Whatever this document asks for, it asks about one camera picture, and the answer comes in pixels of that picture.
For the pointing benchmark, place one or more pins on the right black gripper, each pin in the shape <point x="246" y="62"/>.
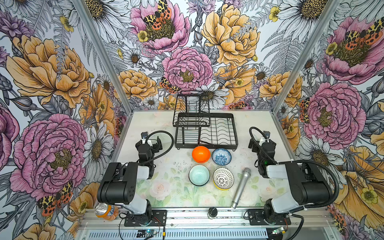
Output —
<point x="267" y="141"/>

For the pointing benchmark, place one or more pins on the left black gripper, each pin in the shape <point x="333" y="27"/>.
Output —
<point x="151" y="141"/>

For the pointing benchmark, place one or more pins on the blue floral ceramic bowl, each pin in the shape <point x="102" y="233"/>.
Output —
<point x="221" y="157"/>

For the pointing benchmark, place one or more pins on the orange plastic bowl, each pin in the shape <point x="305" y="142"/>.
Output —
<point x="201" y="154"/>

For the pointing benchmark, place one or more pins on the mint green ceramic bowl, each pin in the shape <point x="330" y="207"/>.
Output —
<point x="199" y="175"/>

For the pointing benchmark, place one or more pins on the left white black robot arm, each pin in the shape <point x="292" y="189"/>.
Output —
<point x="117" y="189"/>

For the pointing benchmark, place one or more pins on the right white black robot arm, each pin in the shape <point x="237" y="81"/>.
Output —
<point x="311" y="184"/>

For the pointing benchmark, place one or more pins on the silver microphone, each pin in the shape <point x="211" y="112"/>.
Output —
<point x="246" y="174"/>

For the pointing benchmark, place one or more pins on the white patterned yellow bowl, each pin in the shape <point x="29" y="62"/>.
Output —
<point x="223" y="179"/>

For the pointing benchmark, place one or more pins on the orange soda can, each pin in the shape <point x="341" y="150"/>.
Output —
<point x="106" y="212"/>

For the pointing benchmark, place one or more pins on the green circuit board left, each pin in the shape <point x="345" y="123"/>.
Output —
<point x="145" y="234"/>

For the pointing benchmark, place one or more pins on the green circuit board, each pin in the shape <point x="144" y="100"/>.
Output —
<point x="145" y="234"/>
<point x="278" y="231"/>

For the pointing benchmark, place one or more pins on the green circuit board right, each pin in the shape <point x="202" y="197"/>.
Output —
<point x="278" y="231"/>

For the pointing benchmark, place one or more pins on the black wire dish rack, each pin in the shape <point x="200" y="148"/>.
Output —
<point x="197" y="126"/>

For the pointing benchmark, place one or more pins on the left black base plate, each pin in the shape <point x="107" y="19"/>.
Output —
<point x="154" y="218"/>

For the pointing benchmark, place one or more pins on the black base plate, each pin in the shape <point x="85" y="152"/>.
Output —
<point x="154" y="218"/>
<point x="258" y="217"/>

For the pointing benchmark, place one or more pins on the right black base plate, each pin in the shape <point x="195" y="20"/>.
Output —
<point x="258" y="217"/>

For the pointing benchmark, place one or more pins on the black knob on rail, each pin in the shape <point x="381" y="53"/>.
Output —
<point x="212" y="212"/>

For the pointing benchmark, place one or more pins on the aluminium front rail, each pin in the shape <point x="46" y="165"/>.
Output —
<point x="194" y="224"/>

